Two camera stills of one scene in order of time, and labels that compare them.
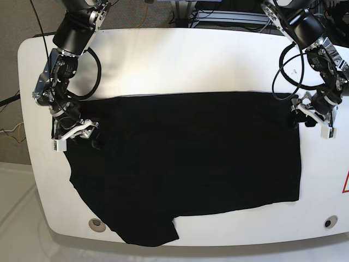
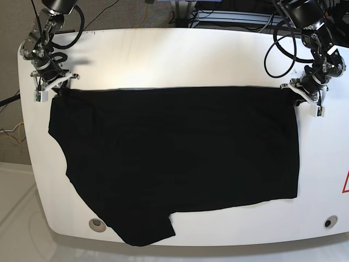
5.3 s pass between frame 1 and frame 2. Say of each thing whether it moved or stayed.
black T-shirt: stayed
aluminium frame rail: stayed
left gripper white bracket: moved
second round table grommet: stayed
